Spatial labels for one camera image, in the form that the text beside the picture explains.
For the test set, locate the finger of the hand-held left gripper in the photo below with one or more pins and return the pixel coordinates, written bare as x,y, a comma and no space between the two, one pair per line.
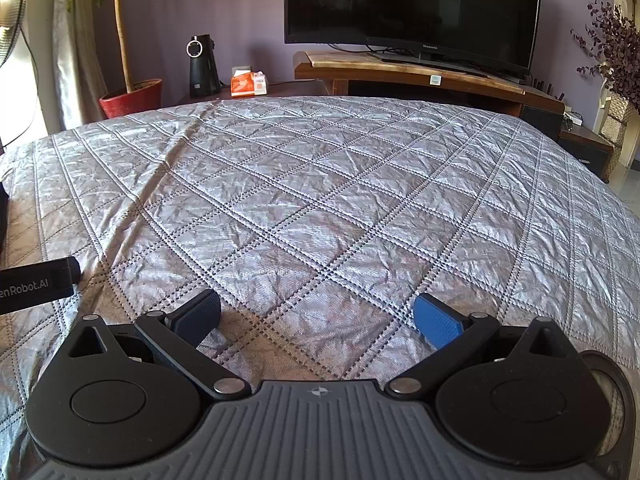
72,272

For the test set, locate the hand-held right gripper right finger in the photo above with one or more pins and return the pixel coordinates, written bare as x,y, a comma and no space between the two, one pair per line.
437,321

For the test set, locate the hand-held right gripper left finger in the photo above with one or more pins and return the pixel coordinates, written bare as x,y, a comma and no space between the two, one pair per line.
195,317

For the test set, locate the dark navy garment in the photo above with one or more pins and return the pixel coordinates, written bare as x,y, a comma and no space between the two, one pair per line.
2,220

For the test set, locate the quilted silver bedspread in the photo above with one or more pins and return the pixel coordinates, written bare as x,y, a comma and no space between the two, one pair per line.
320,210

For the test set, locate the red plant pot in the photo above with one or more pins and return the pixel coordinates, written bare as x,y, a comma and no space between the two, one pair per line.
131,101

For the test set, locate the grey magnifying glass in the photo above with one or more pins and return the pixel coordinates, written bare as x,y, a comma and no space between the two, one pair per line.
612,385

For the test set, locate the dark wooden low cabinet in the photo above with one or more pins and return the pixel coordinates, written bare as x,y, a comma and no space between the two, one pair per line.
590,152

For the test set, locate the orange white tissue box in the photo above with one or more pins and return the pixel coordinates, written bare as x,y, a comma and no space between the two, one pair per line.
248,85

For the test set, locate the white power strip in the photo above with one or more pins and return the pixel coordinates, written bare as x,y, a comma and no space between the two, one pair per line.
572,120

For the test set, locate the green potted tree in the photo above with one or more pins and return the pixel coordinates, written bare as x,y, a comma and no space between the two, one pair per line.
120,25

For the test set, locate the black router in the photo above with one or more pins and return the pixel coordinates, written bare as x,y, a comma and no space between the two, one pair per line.
547,90

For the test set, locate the standing fan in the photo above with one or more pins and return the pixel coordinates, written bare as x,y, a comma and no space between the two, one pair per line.
10,20

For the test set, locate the wooden television riser shelf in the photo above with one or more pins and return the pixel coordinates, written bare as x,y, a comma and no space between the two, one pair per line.
350,67

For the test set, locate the wicker vase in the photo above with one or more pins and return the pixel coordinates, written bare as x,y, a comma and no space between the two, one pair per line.
616,120

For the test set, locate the black flat television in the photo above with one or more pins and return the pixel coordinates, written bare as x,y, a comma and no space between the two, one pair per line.
410,5

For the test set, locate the dried purple flowers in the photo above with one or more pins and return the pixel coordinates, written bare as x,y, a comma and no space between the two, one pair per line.
612,50

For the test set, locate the white wall socket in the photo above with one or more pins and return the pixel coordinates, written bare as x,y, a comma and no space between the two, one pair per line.
240,68

